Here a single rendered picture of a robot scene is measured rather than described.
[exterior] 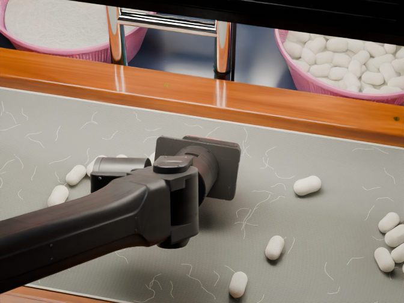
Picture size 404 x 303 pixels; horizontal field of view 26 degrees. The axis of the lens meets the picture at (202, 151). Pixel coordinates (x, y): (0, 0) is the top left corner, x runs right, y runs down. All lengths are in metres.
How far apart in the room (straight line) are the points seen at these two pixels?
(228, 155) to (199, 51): 0.37
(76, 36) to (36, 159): 0.25
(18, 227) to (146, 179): 0.17
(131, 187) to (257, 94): 0.40
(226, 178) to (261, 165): 0.11
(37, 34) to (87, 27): 0.08
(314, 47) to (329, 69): 0.05
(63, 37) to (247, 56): 0.29
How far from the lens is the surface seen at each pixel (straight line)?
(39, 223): 0.75
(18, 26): 1.37
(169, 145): 1.05
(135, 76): 1.22
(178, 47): 1.39
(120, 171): 0.96
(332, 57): 1.29
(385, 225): 1.10
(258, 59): 1.37
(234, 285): 1.03
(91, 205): 0.80
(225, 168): 1.04
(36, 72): 1.25
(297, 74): 1.26
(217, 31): 1.16
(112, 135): 1.19
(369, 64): 1.31
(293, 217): 1.10
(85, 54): 1.28
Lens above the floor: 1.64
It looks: 51 degrees down
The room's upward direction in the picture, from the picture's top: straight up
